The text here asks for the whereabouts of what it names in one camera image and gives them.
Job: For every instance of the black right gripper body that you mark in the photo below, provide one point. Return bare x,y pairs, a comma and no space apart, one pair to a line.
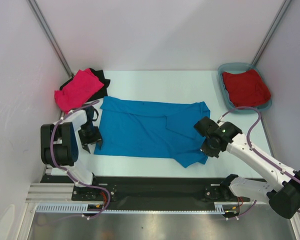
208,149

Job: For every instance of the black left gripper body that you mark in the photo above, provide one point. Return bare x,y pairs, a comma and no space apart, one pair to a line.
89,134

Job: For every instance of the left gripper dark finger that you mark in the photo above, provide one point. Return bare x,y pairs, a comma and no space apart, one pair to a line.
86,148
99,144

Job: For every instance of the blue t shirt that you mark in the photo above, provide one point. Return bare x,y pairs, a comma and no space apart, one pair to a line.
147,129

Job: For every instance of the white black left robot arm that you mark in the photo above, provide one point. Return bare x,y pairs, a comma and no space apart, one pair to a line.
60,142

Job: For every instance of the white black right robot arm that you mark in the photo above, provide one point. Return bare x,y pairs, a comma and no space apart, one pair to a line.
281,186

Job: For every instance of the black folded t shirt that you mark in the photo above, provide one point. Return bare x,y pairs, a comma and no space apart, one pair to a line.
101,93

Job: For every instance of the pink folded t shirt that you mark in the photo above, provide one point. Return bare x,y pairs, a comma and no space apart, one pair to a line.
78,91

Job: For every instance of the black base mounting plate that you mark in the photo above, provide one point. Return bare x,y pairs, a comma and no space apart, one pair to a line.
160,203

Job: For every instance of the red t shirt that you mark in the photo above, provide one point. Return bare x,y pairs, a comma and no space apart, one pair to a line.
246,89

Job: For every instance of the teal plastic basket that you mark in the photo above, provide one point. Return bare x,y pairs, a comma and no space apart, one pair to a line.
238,67

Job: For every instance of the aluminium front frame rail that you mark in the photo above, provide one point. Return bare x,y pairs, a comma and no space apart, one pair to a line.
50,192

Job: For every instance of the grey slotted cable duct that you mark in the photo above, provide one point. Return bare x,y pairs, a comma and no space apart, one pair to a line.
85,208

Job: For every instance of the left aluminium corner post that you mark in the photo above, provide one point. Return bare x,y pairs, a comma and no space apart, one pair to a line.
44,25

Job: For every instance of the aluminium corner post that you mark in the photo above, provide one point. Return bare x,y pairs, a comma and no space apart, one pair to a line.
44,25
271,31

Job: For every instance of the right aluminium corner post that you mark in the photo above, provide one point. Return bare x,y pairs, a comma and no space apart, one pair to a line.
271,31

